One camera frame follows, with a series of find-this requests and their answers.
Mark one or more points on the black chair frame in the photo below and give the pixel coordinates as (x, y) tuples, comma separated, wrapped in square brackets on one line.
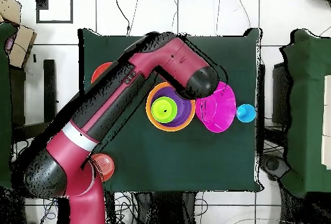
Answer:
[(49, 92)]

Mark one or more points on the green cloth covered table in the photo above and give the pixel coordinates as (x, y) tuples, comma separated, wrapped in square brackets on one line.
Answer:
[(4, 79), (307, 105)]

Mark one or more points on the small orange bowl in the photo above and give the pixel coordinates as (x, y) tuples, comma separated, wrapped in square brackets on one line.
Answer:
[(106, 167)]

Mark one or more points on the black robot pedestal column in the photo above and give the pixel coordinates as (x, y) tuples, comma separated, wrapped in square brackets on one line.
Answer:
[(168, 208)]

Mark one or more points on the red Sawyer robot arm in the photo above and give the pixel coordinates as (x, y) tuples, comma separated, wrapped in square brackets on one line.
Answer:
[(175, 55)]

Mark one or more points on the wide red-orange bowl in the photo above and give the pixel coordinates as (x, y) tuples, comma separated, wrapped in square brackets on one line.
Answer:
[(102, 71)]

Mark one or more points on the cardboard box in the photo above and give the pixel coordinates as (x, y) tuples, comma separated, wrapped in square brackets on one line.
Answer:
[(22, 46), (9, 9)]

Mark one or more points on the blue cup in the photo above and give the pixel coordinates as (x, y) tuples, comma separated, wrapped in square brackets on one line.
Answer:
[(245, 113)]

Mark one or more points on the yellow cup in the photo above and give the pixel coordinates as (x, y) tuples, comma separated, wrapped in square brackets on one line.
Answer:
[(163, 115)]

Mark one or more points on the large orange bowl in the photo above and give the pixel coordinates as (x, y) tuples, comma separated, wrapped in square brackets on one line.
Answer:
[(155, 124)]

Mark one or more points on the large pink bowl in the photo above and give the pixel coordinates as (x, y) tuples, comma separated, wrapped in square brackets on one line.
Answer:
[(219, 110)]

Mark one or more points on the purple bowl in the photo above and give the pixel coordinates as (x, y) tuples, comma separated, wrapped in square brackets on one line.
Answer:
[(185, 111)]

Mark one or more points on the white box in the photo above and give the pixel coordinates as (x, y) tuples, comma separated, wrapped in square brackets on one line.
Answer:
[(327, 120)]

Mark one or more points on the small green bowl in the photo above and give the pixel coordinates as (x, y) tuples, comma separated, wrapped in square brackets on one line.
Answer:
[(175, 115)]

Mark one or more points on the dark green tablecloth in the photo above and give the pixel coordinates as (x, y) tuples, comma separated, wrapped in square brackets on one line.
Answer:
[(181, 156)]

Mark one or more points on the black stand base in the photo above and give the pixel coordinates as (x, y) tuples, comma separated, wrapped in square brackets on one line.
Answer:
[(272, 164)]

